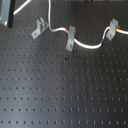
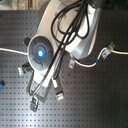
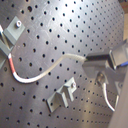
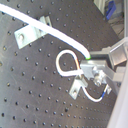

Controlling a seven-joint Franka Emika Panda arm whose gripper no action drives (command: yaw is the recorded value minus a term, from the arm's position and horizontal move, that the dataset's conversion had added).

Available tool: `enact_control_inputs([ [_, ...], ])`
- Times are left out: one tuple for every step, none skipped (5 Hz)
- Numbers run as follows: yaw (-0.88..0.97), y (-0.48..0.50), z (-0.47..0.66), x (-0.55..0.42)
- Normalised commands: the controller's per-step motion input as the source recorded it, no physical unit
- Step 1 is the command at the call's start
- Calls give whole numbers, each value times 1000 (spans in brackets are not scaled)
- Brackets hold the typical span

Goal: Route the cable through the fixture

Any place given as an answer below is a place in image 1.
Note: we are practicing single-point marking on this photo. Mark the middle grey cable clip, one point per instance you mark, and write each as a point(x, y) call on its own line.
point(71, 37)

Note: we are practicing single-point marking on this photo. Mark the grey metal frame post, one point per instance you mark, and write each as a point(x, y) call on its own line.
point(7, 10)

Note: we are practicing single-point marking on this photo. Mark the grey cable clip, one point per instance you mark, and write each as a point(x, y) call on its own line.
point(42, 25)
point(114, 24)
point(71, 37)

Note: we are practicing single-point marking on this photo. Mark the left grey cable clip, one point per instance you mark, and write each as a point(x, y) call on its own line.
point(42, 25)

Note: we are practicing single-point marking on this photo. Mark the right grey cable clip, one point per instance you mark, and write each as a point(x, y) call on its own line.
point(114, 24)

